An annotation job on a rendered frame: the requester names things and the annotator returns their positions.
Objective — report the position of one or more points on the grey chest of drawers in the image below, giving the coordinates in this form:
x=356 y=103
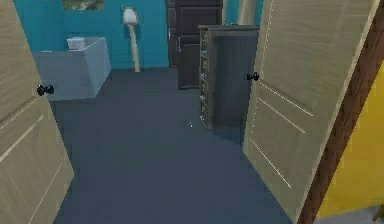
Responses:
x=230 y=76

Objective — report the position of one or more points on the black door knob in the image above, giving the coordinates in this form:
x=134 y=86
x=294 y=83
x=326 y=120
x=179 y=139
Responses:
x=252 y=76
x=44 y=89

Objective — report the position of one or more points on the dark brown room door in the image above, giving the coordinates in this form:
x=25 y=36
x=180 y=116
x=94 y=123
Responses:
x=193 y=33

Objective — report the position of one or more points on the cream floor lamp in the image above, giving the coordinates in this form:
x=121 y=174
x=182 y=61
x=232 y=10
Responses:
x=132 y=30

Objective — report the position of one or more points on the beige panelled room door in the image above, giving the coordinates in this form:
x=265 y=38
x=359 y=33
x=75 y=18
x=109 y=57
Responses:
x=300 y=83
x=20 y=133

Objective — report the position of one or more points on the pale grey bed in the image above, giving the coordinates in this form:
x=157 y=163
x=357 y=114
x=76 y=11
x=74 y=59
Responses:
x=76 y=70

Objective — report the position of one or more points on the white pillow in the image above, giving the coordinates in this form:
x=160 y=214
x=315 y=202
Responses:
x=76 y=43

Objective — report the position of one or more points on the framed wall picture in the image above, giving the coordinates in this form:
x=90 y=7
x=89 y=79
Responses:
x=82 y=4

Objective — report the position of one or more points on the brown wooden door frame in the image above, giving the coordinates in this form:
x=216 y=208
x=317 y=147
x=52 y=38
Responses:
x=346 y=126

